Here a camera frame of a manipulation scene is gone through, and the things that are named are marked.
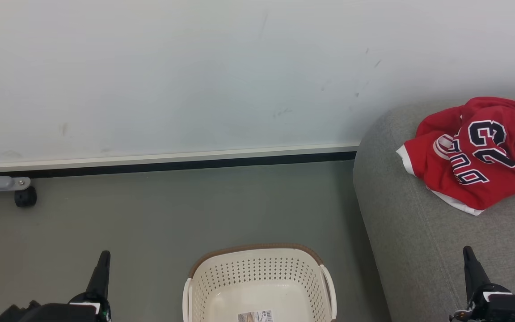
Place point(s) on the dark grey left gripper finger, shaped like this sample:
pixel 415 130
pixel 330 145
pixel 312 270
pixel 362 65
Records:
pixel 106 277
pixel 98 277

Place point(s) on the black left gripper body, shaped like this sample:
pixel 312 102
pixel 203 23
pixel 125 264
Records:
pixel 69 313

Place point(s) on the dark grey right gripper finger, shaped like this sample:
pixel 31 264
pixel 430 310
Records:
pixel 479 279
pixel 469 277

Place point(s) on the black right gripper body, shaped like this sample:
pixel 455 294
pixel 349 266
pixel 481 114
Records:
pixel 508 309

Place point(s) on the red basketball jersey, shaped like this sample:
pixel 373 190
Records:
pixel 476 156

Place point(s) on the cream perforated laundry basket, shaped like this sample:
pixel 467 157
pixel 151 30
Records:
pixel 257 286

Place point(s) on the grey fabric sofa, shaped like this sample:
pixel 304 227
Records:
pixel 418 250

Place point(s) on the black caster wheel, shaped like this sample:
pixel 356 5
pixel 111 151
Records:
pixel 25 197

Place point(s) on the paper barcode label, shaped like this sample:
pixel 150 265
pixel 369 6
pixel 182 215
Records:
pixel 255 316

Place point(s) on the white wall baseboard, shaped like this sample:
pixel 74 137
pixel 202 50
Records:
pixel 163 158

